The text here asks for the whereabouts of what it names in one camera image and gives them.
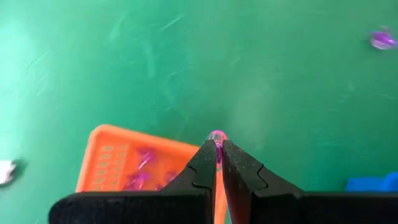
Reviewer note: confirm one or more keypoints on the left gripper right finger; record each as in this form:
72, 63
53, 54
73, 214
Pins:
242, 180

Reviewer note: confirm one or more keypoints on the blue plastic basket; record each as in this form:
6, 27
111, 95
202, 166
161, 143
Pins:
373, 183

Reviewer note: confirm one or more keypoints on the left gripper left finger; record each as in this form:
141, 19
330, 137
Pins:
199, 174

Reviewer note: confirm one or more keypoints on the white plastic skeleton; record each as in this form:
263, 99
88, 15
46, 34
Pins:
6, 171

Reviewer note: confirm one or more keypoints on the orange plastic basket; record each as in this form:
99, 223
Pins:
109, 140

